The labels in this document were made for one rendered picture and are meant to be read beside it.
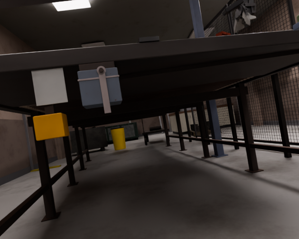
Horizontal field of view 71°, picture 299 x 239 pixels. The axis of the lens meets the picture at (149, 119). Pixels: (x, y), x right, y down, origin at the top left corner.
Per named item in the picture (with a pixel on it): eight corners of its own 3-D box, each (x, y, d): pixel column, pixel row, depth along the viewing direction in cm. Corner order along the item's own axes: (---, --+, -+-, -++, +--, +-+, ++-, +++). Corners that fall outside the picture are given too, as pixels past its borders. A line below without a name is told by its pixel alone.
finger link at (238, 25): (243, 36, 124) (247, 19, 119) (233, 36, 124) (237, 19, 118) (241, 34, 127) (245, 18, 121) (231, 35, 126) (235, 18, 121)
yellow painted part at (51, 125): (65, 136, 69) (54, 65, 69) (35, 141, 67) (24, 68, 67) (70, 135, 76) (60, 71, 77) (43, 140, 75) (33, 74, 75)
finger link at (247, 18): (260, 19, 107) (254, 10, 112) (249, 20, 107) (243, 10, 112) (257, 25, 109) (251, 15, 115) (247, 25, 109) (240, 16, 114)
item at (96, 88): (125, 110, 71) (116, 58, 72) (82, 116, 69) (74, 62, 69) (123, 113, 82) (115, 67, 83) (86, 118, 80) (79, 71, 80)
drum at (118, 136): (114, 149, 628) (110, 128, 629) (127, 147, 632) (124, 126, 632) (113, 151, 589) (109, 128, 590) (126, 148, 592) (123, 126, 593)
